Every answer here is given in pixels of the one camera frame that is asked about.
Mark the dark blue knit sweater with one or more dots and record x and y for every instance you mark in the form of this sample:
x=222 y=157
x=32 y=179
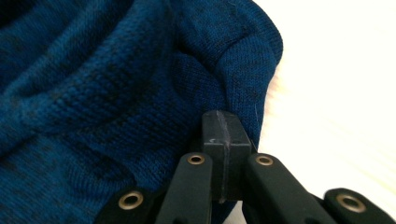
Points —
x=109 y=102

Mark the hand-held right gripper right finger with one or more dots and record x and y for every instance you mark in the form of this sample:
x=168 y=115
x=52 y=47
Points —
x=238 y=137

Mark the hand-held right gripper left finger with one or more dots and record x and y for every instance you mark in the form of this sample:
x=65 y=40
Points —
x=214 y=149

